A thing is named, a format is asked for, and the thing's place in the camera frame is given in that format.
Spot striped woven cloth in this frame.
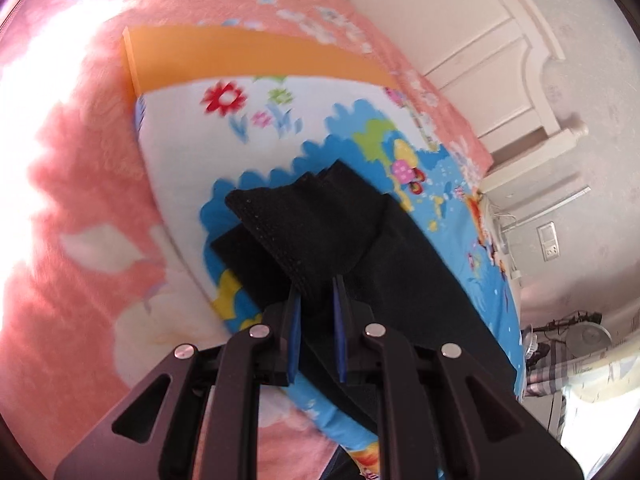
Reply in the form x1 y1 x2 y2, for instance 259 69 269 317
525 341 639 403

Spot colourful cartoon bed sheet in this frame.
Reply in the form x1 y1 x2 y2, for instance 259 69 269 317
121 24 526 480

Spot white wooden headboard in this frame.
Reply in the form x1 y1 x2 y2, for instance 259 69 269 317
348 0 589 192

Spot black pants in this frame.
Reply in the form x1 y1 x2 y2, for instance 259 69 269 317
210 162 516 430

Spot grey wall socket plate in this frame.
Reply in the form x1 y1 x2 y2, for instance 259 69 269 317
537 221 560 262

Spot pink floral blanket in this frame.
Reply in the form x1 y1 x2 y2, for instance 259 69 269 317
1 0 491 477

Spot grey round fan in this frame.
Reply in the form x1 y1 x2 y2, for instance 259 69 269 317
565 322 612 358

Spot white charger with cable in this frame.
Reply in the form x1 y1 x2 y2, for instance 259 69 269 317
492 212 522 285

